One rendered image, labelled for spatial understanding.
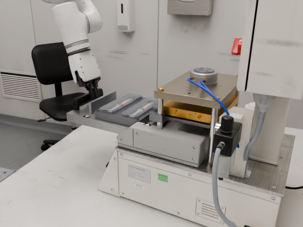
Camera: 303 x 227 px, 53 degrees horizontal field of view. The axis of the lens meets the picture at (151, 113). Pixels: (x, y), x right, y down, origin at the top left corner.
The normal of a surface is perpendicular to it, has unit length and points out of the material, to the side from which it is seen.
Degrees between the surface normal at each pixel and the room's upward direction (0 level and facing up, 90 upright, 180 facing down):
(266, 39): 90
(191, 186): 90
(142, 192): 90
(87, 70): 73
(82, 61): 69
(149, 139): 90
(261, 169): 0
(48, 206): 0
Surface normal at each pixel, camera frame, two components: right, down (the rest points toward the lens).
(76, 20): 0.64, -0.03
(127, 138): -0.46, 0.32
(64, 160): 0.01, -0.93
